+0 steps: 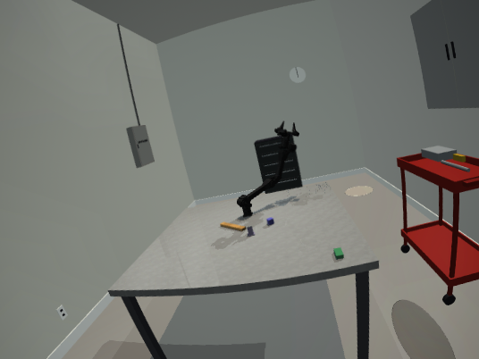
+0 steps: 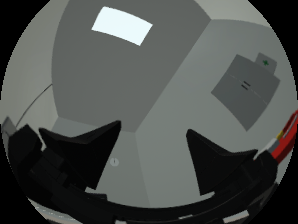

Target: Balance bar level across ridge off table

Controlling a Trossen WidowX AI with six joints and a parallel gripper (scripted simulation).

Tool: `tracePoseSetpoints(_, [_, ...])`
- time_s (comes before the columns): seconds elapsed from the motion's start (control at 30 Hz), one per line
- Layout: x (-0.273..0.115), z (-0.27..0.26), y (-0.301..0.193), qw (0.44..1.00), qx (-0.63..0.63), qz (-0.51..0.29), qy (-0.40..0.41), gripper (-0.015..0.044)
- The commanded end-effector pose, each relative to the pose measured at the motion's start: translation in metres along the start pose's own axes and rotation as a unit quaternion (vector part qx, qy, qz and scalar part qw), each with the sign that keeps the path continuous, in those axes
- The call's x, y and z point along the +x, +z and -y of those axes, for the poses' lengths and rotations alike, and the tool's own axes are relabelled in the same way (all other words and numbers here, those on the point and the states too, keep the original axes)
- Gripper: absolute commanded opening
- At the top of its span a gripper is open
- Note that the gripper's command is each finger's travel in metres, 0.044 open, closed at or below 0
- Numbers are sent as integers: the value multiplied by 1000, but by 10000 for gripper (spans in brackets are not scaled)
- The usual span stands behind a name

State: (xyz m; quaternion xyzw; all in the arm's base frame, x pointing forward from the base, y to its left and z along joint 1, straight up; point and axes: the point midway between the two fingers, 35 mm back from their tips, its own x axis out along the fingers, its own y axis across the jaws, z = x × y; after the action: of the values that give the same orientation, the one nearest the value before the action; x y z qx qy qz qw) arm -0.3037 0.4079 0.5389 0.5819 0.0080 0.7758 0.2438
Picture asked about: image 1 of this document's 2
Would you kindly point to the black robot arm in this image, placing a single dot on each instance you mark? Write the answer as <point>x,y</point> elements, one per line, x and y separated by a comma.
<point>244,200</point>

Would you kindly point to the orange bar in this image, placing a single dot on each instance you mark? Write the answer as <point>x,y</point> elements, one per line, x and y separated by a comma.
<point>232,226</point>

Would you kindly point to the small green block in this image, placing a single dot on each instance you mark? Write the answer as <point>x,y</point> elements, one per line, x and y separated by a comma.
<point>338,253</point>

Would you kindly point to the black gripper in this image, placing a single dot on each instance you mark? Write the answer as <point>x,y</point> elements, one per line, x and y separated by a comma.
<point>293,132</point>

